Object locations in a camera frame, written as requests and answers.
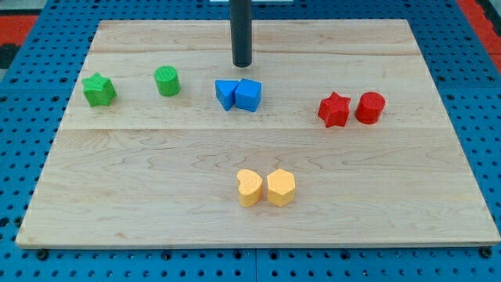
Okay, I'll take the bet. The green cylinder block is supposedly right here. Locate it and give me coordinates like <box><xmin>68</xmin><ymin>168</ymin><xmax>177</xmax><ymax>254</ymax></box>
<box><xmin>153</xmin><ymin>66</ymin><xmax>181</xmax><ymax>96</ymax></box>

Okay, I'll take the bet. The yellow heart block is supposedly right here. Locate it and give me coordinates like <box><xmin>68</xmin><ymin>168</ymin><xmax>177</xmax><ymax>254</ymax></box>
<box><xmin>236</xmin><ymin>169</ymin><xmax>263</xmax><ymax>208</ymax></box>

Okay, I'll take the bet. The light wooden board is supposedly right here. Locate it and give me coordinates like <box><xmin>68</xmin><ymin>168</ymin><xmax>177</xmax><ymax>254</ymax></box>
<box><xmin>16</xmin><ymin>20</ymin><xmax>500</xmax><ymax>249</ymax></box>

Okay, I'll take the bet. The yellow hexagon block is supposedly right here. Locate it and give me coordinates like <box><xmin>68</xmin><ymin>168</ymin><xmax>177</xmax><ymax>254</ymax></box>
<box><xmin>267</xmin><ymin>168</ymin><xmax>296</xmax><ymax>207</ymax></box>

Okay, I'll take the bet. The green star block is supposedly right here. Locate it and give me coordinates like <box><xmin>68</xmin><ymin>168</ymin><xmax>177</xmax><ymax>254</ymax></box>
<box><xmin>81</xmin><ymin>72</ymin><xmax>117</xmax><ymax>107</ymax></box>

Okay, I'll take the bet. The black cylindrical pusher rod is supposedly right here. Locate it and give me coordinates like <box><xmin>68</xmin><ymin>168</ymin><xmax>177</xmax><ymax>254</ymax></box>
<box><xmin>229</xmin><ymin>0</ymin><xmax>252</xmax><ymax>67</ymax></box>

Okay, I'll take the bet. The blue triangle block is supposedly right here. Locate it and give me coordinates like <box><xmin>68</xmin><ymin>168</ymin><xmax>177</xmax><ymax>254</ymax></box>
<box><xmin>214</xmin><ymin>80</ymin><xmax>240</xmax><ymax>111</ymax></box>

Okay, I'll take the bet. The red star block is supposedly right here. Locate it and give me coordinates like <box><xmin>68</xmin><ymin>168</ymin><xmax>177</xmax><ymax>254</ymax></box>
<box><xmin>318</xmin><ymin>92</ymin><xmax>351</xmax><ymax>128</ymax></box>

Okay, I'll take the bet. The red cylinder block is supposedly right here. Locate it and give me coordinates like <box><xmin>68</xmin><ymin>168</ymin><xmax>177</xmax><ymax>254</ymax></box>
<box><xmin>355</xmin><ymin>92</ymin><xmax>386</xmax><ymax>125</ymax></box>

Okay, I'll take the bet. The blue cube block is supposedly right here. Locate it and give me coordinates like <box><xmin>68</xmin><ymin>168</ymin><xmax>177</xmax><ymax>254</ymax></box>
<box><xmin>235</xmin><ymin>78</ymin><xmax>262</xmax><ymax>112</ymax></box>

